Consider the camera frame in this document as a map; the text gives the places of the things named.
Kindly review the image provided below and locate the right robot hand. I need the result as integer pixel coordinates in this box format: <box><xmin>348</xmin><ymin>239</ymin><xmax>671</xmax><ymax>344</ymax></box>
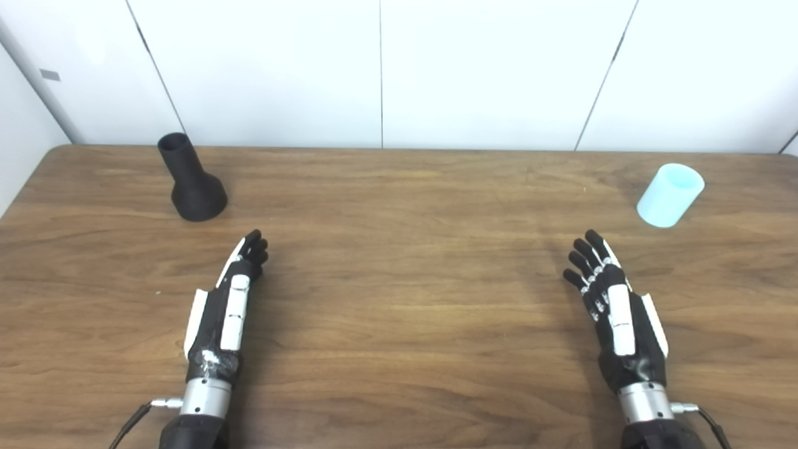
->
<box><xmin>562</xmin><ymin>229</ymin><xmax>670</xmax><ymax>395</ymax></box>

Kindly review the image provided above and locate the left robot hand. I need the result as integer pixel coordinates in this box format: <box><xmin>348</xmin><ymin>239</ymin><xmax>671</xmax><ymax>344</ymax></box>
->
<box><xmin>183</xmin><ymin>229</ymin><xmax>270</xmax><ymax>384</ymax></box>

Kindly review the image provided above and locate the black nozzle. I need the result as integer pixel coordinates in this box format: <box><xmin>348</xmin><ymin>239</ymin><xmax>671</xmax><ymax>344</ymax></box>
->
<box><xmin>157</xmin><ymin>132</ymin><xmax>229</xmax><ymax>223</ymax></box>

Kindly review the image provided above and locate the light blue cylinder cup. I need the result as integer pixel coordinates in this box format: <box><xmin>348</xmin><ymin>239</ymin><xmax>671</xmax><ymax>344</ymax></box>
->
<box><xmin>636</xmin><ymin>163</ymin><xmax>706</xmax><ymax>229</ymax></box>

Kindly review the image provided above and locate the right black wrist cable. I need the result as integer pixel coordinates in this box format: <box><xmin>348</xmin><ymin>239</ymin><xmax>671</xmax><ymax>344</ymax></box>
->
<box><xmin>671</xmin><ymin>402</ymin><xmax>732</xmax><ymax>449</ymax></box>

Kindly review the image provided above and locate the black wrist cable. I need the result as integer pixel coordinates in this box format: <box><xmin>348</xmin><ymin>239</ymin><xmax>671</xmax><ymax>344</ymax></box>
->
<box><xmin>109</xmin><ymin>398</ymin><xmax>184</xmax><ymax>449</ymax></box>
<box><xmin>671</xmin><ymin>402</ymin><xmax>732</xmax><ymax>449</ymax></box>

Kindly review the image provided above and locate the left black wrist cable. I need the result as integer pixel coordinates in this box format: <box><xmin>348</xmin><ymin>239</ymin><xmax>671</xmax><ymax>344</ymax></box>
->
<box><xmin>109</xmin><ymin>398</ymin><xmax>184</xmax><ymax>449</ymax></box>

